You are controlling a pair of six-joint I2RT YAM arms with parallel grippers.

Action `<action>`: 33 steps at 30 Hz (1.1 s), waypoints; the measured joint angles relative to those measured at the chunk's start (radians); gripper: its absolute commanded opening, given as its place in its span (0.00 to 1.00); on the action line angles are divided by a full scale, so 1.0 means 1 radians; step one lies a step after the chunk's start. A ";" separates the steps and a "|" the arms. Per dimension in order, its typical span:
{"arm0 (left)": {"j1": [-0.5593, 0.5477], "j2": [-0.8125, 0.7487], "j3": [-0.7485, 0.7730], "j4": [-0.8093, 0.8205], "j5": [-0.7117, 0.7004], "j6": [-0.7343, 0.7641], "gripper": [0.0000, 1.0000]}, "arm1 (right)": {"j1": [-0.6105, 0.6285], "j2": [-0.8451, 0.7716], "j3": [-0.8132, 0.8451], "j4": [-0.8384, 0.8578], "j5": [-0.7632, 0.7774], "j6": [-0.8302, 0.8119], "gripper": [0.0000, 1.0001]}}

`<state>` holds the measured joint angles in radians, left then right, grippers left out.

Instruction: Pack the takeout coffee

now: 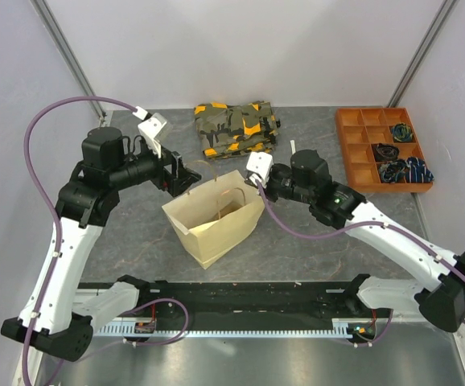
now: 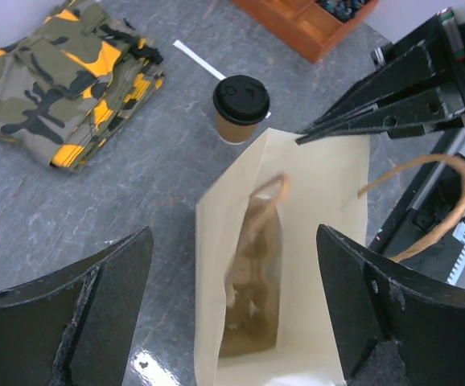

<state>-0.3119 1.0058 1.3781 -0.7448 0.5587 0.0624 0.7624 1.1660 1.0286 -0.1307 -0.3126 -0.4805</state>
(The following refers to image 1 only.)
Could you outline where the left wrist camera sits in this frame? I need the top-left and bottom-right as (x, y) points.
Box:
(133, 106), (170, 159)

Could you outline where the blue white striped sock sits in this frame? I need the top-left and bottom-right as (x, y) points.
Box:
(405, 157), (434, 183)

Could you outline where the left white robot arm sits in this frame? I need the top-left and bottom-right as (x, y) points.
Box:
(1, 127), (201, 362)

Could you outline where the left aluminium frame post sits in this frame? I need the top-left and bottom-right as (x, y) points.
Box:
(30, 0), (95, 97)

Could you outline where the cardboard cup carrier tray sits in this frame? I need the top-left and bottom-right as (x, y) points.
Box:
(213, 201), (242, 220)

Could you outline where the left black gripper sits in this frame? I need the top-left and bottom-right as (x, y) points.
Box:
(109, 138), (201, 196)

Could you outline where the white slotted cable duct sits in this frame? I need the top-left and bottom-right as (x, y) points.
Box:
(94, 321), (352, 339)

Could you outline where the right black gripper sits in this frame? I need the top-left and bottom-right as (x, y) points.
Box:
(245, 166), (314, 205)

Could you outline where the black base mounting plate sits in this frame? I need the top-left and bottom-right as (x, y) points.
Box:
(79, 280), (390, 331)

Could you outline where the dark blue patterned sock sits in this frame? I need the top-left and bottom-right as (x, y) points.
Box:
(378, 159), (408, 183)

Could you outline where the aluminium frame post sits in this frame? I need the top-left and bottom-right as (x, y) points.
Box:
(387, 0), (459, 108)
(30, 0), (95, 97)

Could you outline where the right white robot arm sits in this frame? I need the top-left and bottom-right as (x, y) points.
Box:
(247, 150), (465, 332)

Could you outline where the blue yellow rolled sock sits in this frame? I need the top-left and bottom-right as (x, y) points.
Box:
(390, 122), (414, 143)

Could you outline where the purple cable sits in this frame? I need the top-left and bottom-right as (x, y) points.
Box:
(256, 180), (465, 347)
(21, 96), (139, 386)

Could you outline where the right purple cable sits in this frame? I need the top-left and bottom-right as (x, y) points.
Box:
(256, 180), (465, 347)

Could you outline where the orange compartment organizer tray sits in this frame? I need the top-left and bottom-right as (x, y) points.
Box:
(335, 107), (434, 193)

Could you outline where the brown paper bag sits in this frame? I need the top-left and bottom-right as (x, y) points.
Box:
(162, 160), (265, 269)

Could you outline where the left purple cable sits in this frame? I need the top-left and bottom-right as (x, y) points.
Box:
(21, 96), (139, 386)

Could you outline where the camouflage folded cloth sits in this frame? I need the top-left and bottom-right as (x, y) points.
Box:
(194, 101), (281, 159)

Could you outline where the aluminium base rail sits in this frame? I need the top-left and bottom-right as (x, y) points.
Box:
(31, 287), (465, 322)

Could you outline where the right aluminium frame post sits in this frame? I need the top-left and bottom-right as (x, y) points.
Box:
(387, 0), (459, 108)

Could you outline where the dark brown rolled sock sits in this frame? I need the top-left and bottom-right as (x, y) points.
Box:
(372, 143), (400, 162)

